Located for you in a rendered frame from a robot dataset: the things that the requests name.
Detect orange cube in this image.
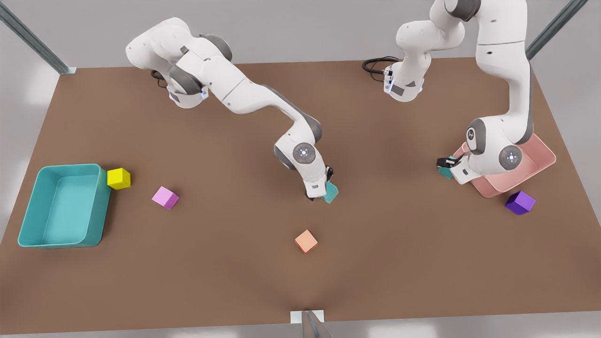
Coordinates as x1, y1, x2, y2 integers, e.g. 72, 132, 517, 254
294, 229, 318, 254

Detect pink rectangular tray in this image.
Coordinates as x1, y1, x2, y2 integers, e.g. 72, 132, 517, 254
453, 133, 557, 199

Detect purple cube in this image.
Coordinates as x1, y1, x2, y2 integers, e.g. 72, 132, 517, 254
505, 190, 536, 216

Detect pink cube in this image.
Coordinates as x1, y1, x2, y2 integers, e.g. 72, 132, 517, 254
151, 186, 180, 210

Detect yellow cube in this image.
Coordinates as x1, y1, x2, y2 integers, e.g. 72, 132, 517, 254
107, 168, 131, 191

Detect teal rectangular tray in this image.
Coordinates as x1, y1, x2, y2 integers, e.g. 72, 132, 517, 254
18, 163, 112, 248

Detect silver frame post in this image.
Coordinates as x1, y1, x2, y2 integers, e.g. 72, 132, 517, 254
290, 309, 332, 338
0, 4, 77, 75
525, 0, 589, 61

